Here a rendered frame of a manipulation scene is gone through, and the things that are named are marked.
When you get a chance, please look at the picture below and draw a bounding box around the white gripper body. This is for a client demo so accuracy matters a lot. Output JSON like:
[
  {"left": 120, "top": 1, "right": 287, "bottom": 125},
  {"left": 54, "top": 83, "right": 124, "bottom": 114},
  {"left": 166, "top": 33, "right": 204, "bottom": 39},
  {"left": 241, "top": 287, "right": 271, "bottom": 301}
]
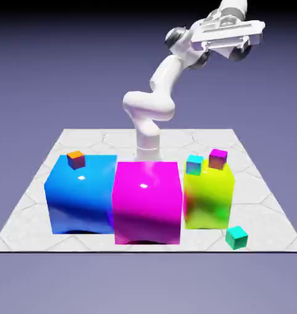
[{"left": 190, "top": 20, "right": 266, "bottom": 50}]

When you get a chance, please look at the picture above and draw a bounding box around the small magenta cube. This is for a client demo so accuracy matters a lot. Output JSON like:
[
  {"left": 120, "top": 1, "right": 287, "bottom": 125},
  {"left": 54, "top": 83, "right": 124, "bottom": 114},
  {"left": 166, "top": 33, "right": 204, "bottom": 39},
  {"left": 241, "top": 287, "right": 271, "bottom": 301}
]
[{"left": 208, "top": 148, "right": 229, "bottom": 171}]

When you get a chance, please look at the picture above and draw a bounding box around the small orange cube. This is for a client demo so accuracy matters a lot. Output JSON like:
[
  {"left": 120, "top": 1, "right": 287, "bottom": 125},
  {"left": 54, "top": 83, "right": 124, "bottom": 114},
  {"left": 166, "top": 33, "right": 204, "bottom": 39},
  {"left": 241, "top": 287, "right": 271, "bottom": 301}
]
[{"left": 66, "top": 150, "right": 86, "bottom": 170}]

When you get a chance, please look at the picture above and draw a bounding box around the small cyan cube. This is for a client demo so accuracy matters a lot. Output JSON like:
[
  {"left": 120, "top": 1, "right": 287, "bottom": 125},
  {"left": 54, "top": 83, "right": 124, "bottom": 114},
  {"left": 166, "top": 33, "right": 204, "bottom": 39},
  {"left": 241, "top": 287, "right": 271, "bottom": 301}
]
[{"left": 186, "top": 154, "right": 205, "bottom": 177}]

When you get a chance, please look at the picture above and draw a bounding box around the large magenta box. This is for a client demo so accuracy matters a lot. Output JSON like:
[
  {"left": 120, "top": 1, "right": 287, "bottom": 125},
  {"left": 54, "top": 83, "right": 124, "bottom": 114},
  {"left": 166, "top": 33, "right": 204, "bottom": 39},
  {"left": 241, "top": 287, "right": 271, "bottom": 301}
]
[{"left": 111, "top": 160, "right": 184, "bottom": 246}]

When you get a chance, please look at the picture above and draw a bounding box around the small teal cube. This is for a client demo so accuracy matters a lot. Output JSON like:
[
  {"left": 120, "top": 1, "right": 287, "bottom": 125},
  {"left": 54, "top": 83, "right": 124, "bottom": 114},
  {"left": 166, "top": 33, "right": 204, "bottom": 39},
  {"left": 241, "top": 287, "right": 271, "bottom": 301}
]
[{"left": 224, "top": 225, "right": 249, "bottom": 251}]

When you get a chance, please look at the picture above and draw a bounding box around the large yellow-green box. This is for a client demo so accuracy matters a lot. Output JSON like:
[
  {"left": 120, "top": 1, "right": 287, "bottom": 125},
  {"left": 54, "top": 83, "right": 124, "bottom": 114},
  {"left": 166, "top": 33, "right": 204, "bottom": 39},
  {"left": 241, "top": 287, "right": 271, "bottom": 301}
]
[{"left": 182, "top": 158, "right": 236, "bottom": 231}]

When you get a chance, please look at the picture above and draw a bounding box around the large blue box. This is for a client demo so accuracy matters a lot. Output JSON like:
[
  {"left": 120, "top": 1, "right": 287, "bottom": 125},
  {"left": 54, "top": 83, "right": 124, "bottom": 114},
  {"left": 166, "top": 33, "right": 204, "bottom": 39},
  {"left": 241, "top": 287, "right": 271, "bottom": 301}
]
[{"left": 43, "top": 153, "right": 118, "bottom": 236}]

